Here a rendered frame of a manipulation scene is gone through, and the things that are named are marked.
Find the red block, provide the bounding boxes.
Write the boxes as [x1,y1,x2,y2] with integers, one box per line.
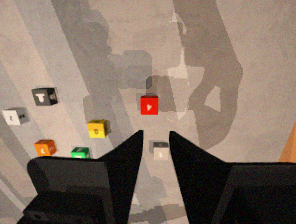
[140,96,158,115]

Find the yellow block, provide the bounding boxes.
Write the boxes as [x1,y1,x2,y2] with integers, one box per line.
[88,120,108,138]

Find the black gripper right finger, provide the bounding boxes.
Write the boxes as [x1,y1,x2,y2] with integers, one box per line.
[169,131,296,224]

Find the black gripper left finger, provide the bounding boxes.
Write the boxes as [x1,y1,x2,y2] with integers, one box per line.
[26,130,143,224]

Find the green block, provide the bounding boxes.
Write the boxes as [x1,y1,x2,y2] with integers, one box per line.
[70,147,91,158]

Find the orange block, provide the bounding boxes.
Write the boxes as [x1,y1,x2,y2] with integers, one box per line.
[34,140,56,156]

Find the black block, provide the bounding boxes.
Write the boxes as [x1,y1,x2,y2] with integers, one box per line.
[31,88,58,106]

